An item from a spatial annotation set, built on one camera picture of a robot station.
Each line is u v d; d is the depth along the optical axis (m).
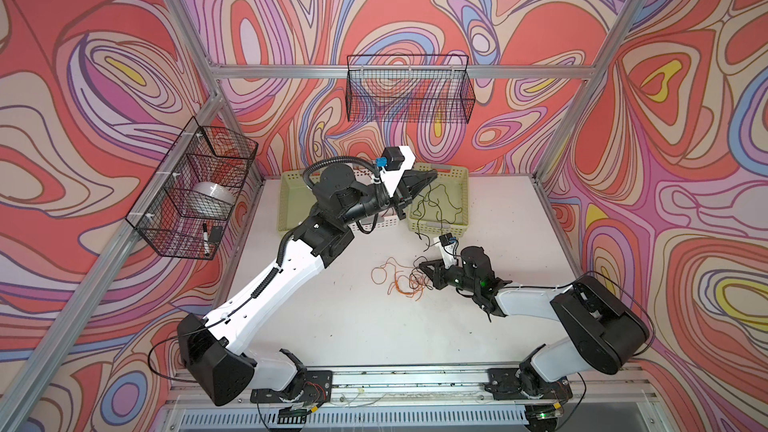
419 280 0.91
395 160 0.46
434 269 0.81
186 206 0.71
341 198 0.50
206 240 0.72
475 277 0.70
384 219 0.99
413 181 0.54
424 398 0.72
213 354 0.38
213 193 0.73
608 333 0.45
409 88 0.97
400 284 0.91
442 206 1.12
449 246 0.78
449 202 1.11
